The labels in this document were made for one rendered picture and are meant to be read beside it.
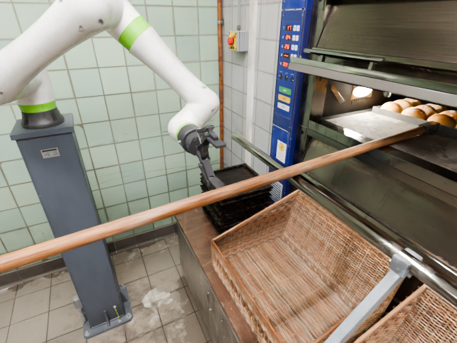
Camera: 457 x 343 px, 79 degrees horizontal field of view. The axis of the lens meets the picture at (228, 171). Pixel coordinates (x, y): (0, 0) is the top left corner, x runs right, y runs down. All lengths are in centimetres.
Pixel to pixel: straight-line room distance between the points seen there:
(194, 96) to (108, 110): 91
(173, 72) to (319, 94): 62
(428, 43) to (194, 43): 132
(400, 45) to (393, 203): 49
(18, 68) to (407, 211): 127
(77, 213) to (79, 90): 73
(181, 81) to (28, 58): 45
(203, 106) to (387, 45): 61
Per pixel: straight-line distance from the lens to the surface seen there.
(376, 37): 105
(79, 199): 139
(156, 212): 62
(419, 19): 100
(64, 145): 128
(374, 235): 66
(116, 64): 181
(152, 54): 104
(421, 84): 81
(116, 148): 194
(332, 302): 127
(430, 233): 105
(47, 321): 214
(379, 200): 111
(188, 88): 103
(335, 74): 96
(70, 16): 93
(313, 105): 127
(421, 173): 100
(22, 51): 103
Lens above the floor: 156
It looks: 29 degrees down
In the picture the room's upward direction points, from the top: straight up
